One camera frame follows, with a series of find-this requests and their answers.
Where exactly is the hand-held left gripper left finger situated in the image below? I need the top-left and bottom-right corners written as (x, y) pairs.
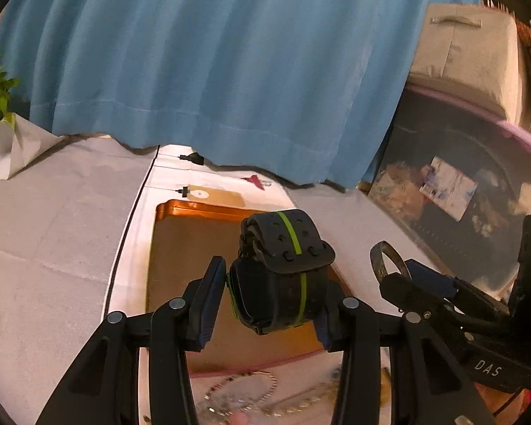
top-left (35, 255), bottom-right (228, 425)

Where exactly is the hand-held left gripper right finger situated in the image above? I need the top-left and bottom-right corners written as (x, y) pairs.
top-left (314, 281), bottom-right (498, 425)

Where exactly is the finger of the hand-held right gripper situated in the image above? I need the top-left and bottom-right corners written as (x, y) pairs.
top-left (379, 273), bottom-right (470, 342)
top-left (402, 259), bottom-right (510, 318)

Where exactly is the dark bangle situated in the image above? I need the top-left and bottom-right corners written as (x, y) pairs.
top-left (370, 240), bottom-right (412, 284)

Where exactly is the orange metal tray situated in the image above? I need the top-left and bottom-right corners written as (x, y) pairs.
top-left (146, 199), bottom-right (350, 375)

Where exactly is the black watch green stripe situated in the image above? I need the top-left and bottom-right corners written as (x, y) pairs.
top-left (227, 209), bottom-right (336, 336)

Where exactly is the white printed packet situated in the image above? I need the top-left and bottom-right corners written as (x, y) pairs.
top-left (419, 156), bottom-right (478, 223)

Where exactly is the brown paper tag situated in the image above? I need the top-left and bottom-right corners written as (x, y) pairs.
top-left (176, 185), bottom-right (245, 207)

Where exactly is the grey tablecloth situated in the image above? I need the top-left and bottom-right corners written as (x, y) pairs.
top-left (0, 133), bottom-right (514, 425)

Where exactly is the beige storage bag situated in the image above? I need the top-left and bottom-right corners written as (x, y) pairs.
top-left (407, 4), bottom-right (531, 127)

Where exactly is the blue curtain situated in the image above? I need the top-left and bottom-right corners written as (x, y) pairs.
top-left (0, 0), bottom-right (483, 189)

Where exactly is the white wrapping paper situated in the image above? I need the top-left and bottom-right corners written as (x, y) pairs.
top-left (0, 117), bottom-right (65, 181)

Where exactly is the silver chain necklace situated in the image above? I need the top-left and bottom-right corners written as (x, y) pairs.
top-left (197, 369), bottom-right (346, 421)

